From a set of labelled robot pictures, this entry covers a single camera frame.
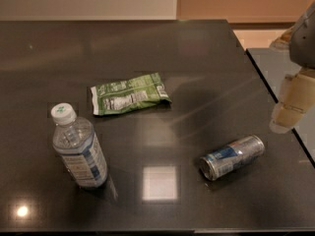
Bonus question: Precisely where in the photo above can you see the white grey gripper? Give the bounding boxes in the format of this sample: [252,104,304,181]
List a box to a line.
[270,1,315,134]

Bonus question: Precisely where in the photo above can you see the silver blue redbull can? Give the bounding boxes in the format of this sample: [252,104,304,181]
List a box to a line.
[200,135,265,181]

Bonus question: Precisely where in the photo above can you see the green snack bag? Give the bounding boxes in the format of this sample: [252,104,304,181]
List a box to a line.
[91,73,171,116]

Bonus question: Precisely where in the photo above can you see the clear plastic water bottle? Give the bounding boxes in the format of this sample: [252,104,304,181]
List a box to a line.
[51,103,107,189]

